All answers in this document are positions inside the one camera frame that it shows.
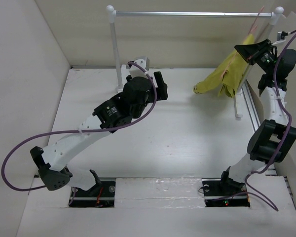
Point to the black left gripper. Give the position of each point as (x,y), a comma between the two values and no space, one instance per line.
(161,93)

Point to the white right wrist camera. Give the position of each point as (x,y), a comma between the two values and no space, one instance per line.
(281,37)

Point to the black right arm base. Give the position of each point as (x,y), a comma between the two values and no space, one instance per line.
(217,196)

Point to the yellow trousers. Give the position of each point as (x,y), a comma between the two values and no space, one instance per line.
(226,76)

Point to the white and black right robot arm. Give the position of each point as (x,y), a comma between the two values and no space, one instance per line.
(275,136)

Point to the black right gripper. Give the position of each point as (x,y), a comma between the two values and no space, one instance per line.
(251,52)

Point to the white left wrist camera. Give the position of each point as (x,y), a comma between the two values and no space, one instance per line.
(139,67)

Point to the white and silver clothes rack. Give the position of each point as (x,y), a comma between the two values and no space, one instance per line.
(112,14)

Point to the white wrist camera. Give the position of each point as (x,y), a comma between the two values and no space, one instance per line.
(281,37)
(139,67)

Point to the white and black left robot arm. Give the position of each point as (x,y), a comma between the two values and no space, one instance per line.
(120,111)

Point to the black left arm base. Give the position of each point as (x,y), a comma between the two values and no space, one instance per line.
(103,198)

